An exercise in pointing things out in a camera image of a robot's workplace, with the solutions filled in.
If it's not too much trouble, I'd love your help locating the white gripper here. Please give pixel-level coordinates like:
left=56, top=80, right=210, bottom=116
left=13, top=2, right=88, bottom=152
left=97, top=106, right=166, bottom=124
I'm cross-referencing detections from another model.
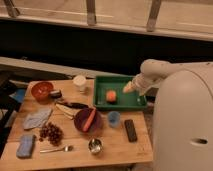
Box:
left=123, top=74, right=154, bottom=95

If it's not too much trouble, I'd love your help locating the orange apple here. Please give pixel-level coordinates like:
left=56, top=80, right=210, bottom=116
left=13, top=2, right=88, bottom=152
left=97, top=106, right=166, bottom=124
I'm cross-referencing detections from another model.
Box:
left=106, top=90, right=116, bottom=103

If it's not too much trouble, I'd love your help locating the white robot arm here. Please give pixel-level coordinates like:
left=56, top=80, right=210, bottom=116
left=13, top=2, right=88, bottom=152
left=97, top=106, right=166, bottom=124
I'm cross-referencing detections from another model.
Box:
left=123, top=59, right=213, bottom=171

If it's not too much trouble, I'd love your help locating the blue plastic cup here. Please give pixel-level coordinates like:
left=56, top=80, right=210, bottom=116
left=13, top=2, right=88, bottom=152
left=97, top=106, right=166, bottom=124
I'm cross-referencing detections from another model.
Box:
left=107, top=111, right=120, bottom=127

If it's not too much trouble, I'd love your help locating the small metal cup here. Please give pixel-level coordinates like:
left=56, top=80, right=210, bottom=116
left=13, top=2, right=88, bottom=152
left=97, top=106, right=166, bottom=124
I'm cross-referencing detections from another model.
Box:
left=88, top=138, right=103, bottom=155

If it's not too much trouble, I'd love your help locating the green plastic tray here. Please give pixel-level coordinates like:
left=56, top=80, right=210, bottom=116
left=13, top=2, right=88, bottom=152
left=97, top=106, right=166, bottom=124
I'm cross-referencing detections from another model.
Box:
left=93, top=76, right=147, bottom=111

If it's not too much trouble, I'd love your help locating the black remote control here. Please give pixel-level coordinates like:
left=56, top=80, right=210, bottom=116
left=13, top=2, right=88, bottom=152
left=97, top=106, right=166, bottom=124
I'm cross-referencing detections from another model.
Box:
left=124, top=119, right=137, bottom=142

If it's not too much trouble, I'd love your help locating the orange carrot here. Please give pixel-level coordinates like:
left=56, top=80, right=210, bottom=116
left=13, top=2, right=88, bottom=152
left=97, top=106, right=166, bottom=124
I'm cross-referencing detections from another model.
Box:
left=83, top=108, right=96, bottom=132

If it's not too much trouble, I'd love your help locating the small dark can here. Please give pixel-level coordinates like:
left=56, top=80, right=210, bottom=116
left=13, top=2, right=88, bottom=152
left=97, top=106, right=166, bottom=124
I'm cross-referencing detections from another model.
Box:
left=49, top=90, right=62, bottom=99

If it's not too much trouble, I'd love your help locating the red bowl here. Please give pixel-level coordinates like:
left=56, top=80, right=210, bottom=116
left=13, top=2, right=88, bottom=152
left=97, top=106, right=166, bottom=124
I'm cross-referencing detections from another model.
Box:
left=31, top=81, right=53, bottom=101

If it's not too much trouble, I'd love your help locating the bunch of red grapes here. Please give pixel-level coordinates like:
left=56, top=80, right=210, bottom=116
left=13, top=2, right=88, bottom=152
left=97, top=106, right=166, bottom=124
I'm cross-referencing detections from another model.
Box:
left=39, top=122, right=63, bottom=146

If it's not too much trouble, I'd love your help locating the grey cloth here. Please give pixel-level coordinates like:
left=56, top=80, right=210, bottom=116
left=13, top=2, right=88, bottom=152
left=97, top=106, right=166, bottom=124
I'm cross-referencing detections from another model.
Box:
left=23, top=108, right=52, bottom=130

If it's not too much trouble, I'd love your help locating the blue object at table edge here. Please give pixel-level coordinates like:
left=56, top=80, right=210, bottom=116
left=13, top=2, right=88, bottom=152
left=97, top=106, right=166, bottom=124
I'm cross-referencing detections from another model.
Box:
left=11, top=88, right=26, bottom=103

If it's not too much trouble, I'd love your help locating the blue sponge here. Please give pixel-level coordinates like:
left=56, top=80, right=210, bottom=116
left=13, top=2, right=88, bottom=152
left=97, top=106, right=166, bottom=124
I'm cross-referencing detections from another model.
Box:
left=16, top=134, right=36, bottom=158

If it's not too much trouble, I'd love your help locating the black handled knife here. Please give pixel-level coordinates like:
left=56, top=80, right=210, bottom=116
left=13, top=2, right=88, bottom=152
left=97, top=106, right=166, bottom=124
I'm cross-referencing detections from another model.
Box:
left=56, top=101, right=89, bottom=109

